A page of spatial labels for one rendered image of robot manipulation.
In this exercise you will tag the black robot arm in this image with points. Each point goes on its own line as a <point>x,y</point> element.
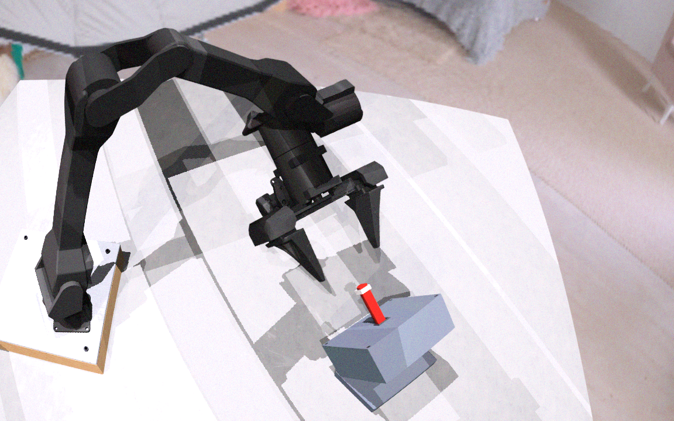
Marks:
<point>94,100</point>

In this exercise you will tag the dark red peg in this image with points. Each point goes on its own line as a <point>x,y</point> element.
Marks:
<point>364,291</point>

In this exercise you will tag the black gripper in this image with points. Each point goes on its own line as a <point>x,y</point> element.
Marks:
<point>305,175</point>

